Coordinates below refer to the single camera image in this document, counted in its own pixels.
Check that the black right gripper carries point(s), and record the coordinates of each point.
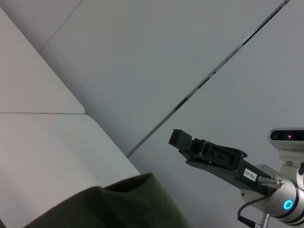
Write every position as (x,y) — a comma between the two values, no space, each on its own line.
(237,180)

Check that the dark green FREE t-shirt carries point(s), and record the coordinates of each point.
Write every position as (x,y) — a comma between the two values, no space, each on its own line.
(107,206)

